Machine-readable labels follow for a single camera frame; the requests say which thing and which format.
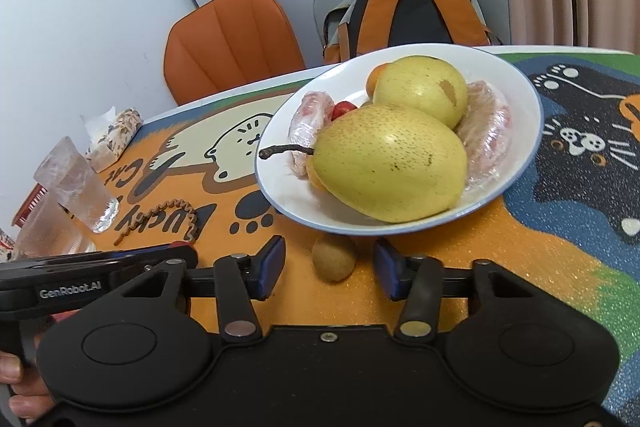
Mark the yellow pear with brown mark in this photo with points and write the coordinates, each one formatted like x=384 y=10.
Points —
x=425 y=87

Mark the small orange mandarin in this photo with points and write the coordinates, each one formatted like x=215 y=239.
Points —
x=376 y=82

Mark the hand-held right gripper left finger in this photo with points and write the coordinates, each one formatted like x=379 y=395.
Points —
x=272 y=264

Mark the small red fruit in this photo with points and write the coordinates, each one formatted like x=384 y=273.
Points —
x=342 y=109

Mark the clear drinking glass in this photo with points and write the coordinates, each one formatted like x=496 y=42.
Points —
x=75 y=182
x=45 y=227

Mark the patterned tissue pack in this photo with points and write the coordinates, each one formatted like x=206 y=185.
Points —
x=115 y=132

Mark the printed cat table mat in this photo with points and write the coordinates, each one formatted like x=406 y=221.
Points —
x=550 y=257

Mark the red striped box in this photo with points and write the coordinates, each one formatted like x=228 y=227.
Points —
x=30 y=207

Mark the white round plate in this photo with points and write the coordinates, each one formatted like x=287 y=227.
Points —
x=505 y=87

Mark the yellow pear with long stem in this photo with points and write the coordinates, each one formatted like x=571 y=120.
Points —
x=390 y=162

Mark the orange chair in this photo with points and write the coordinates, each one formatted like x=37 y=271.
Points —
x=230 y=42

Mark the orange and black backpack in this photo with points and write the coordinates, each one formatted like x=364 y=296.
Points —
x=415 y=12

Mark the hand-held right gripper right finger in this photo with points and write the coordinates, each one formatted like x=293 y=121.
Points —
x=387 y=272

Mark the plastic-wrapped pink grapefruit piece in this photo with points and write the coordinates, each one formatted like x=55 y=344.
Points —
x=307 y=122
x=485 y=127

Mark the small brown round fruit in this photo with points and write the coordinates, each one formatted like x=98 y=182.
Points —
x=334 y=258

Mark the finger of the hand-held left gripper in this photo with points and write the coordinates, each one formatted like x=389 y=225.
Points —
x=150 y=254

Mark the person's left hand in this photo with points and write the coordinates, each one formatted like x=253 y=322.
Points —
x=30 y=397

